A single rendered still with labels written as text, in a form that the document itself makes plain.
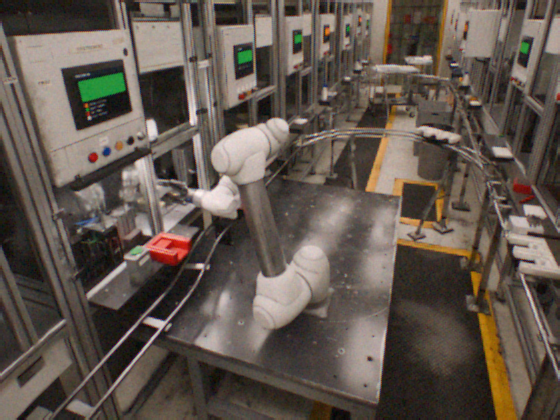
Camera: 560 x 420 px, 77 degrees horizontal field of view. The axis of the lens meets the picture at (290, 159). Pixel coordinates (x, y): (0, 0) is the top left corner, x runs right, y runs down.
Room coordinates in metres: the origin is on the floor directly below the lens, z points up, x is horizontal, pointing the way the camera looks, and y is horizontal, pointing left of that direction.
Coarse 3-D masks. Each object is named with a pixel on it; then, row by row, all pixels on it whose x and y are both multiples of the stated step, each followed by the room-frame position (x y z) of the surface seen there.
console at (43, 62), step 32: (96, 32) 1.26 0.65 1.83; (32, 64) 1.03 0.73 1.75; (64, 64) 1.12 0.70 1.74; (96, 64) 1.22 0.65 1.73; (128, 64) 1.37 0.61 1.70; (32, 96) 1.01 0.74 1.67; (64, 96) 1.10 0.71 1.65; (64, 128) 1.07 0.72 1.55; (96, 128) 1.18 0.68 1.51; (128, 128) 1.32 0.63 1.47; (64, 160) 1.04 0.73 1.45; (96, 160) 1.14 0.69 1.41
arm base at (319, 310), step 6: (330, 288) 1.27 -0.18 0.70; (330, 294) 1.23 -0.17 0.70; (324, 300) 1.16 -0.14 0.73; (306, 306) 1.14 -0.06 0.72; (312, 306) 1.14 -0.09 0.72; (318, 306) 1.14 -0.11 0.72; (324, 306) 1.16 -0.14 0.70; (306, 312) 1.14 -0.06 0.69; (312, 312) 1.13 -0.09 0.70; (318, 312) 1.13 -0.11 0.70; (324, 312) 1.13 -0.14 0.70; (324, 318) 1.11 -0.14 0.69
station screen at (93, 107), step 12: (84, 72) 1.16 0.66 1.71; (96, 72) 1.20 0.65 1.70; (108, 72) 1.25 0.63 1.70; (120, 72) 1.30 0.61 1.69; (108, 96) 1.23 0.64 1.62; (120, 96) 1.28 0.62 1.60; (84, 108) 1.13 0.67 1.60; (96, 108) 1.17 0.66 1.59; (108, 108) 1.22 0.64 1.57; (120, 108) 1.27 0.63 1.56
